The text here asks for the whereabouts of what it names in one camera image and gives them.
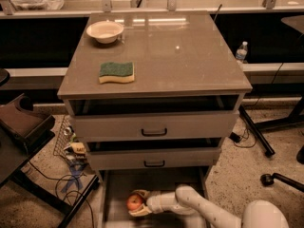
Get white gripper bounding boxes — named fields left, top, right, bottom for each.
left=129, top=189, right=164, bottom=217

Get red apple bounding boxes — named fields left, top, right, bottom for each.
left=126, top=194, right=143, bottom=211

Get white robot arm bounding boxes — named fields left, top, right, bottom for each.
left=126, top=184, right=289, bottom=228

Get open bottom drawer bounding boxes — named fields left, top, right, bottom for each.
left=97, top=167, right=211, bottom=228

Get middle grey drawer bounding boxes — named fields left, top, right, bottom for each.
left=86, top=147, right=221, bottom=170

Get grey drawer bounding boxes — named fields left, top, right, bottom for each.
left=86, top=147, right=221, bottom=170
left=70, top=111, right=238, bottom=142

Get top grey drawer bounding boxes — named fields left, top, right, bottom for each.
left=70, top=111, right=238, bottom=142

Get grey drawer cabinet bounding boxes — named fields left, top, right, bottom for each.
left=57, top=10, right=253, bottom=228

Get black chair caster leg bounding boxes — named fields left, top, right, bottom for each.
left=260, top=173, right=304, bottom=192

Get green yellow sponge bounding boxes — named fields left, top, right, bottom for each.
left=99, top=62, right=135, bottom=84

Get black metal stand leg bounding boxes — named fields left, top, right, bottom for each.
left=238, top=105, right=276, bottom=158

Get dark brown side table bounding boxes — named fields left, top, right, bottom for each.
left=0, top=94, right=98, bottom=228

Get white bowl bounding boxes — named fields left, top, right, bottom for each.
left=85, top=21, right=124, bottom=44

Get clear plastic water bottle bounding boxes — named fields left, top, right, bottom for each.
left=236, top=41, right=248, bottom=64

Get wire mesh rack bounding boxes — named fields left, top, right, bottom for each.
left=53, top=116, right=73, bottom=158

